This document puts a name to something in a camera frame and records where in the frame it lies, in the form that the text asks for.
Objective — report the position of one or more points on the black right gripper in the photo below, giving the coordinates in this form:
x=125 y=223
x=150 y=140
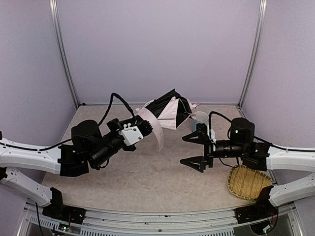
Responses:
x=207 y=150

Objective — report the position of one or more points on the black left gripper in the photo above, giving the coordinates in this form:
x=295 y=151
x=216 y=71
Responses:
x=137 y=122

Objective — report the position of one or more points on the pink umbrella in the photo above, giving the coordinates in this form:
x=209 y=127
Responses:
x=166 y=112

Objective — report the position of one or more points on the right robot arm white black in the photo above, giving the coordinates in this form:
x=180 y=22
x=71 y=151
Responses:
x=257 y=156

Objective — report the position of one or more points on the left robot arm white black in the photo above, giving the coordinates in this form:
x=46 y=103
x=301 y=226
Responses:
x=86 y=149

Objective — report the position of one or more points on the blue ceramic mug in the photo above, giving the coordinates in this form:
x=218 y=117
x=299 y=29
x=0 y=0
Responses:
x=199 y=117

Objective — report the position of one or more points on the woven bamboo tray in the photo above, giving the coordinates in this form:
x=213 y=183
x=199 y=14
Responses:
x=247 y=183

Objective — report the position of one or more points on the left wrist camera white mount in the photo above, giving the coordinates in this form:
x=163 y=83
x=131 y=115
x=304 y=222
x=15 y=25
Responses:
x=131 y=134

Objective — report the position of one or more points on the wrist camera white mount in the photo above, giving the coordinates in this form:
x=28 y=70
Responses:
x=131 y=134
x=211 y=134

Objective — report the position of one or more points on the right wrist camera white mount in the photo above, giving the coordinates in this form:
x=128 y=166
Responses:
x=211 y=134

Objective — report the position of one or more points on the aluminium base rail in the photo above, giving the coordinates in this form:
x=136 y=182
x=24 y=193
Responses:
x=96 y=222

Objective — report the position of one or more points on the right aluminium frame post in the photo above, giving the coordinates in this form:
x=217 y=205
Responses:
x=254 y=53

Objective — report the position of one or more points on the aluminium frame post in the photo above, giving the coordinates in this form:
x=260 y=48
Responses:
x=59 y=37
x=254 y=53

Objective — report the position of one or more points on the left aluminium frame post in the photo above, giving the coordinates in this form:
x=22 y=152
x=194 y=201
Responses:
x=59 y=37

